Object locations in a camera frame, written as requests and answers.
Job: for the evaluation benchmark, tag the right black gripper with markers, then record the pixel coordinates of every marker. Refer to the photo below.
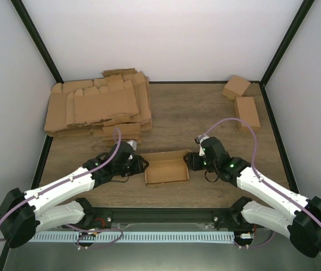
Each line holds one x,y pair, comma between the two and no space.
193,164

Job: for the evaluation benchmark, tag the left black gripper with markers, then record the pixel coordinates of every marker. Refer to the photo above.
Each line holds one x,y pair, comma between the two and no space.
139,167

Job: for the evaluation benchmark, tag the cardboard box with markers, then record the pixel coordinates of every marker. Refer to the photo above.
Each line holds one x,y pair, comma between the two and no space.
245,110
235,87
166,168

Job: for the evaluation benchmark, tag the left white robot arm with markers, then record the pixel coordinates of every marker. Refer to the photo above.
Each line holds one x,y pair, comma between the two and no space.
24,214

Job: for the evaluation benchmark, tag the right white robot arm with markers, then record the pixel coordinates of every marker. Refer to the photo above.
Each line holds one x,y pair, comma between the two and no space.
292,215

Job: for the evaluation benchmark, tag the stack of flat cardboard blanks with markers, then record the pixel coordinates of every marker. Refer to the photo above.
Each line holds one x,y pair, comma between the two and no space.
119,99

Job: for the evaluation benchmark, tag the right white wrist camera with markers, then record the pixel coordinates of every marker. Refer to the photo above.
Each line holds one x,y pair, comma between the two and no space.
199,141

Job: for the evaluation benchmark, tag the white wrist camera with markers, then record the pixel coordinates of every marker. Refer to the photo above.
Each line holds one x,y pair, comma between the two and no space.
133,144
199,141

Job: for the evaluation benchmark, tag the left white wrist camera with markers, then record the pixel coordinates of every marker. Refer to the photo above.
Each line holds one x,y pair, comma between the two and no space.
133,144

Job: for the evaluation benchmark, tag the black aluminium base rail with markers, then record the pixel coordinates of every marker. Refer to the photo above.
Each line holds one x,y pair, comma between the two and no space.
103,218

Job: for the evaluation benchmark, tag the light blue slotted cable duct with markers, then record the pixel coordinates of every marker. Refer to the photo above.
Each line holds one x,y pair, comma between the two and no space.
144,237

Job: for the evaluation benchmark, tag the black frame post right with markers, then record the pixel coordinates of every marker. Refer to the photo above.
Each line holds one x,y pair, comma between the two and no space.
287,39

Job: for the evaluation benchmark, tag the black frame post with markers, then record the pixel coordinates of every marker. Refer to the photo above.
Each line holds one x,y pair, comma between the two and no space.
35,36
287,39

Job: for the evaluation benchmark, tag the black frame post left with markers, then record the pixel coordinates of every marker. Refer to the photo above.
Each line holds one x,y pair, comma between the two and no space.
35,36

